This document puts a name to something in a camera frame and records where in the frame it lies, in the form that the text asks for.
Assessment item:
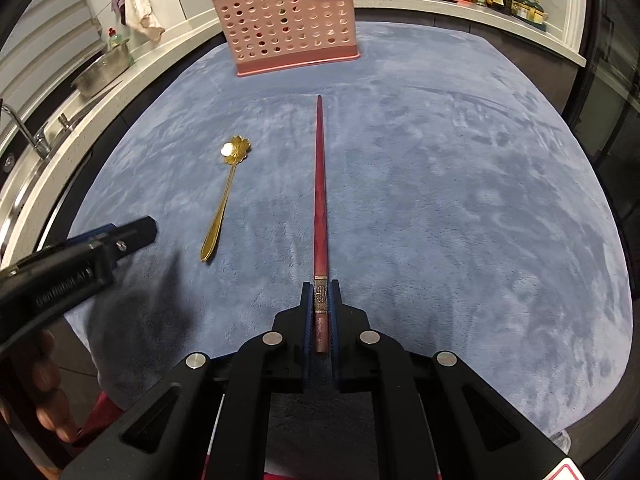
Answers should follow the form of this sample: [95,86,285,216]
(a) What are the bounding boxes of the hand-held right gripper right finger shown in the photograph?
[327,280,571,480]

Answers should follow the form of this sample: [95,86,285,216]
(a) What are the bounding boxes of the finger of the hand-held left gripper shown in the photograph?
[67,216,159,263]

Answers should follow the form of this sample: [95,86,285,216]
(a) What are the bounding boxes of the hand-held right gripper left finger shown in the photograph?
[60,281,316,480]

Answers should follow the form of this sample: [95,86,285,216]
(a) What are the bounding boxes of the maroon chopstick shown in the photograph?
[311,95,332,356]

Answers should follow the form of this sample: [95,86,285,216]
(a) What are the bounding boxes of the gold flower spoon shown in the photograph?
[200,135,252,264]

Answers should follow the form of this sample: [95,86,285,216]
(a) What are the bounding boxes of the pink perforated utensil holder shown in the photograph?
[210,0,361,79]

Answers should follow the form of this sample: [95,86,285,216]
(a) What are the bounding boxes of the person's left hand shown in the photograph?
[0,330,81,446]

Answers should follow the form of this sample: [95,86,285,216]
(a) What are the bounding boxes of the steel sink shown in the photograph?
[0,125,83,243]

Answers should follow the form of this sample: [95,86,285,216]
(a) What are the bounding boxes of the chrome faucet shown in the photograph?
[0,104,53,161]

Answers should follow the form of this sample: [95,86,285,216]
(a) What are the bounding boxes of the blue-grey plush blanket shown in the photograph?
[65,21,633,443]

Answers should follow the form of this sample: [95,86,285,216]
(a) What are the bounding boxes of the steel colander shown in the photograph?
[70,42,132,100]

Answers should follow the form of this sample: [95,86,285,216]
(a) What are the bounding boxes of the green dish soap bottle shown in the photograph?
[106,27,136,68]

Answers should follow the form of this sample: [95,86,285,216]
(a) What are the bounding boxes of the pinkish white towel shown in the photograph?
[124,0,166,44]

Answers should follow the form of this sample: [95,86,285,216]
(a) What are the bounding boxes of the white window blind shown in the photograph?
[0,0,103,103]

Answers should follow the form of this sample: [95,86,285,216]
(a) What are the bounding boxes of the dark glass door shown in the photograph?
[565,0,640,246]

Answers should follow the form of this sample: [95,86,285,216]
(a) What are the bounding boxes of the small seasoning jars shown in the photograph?
[511,0,549,29]

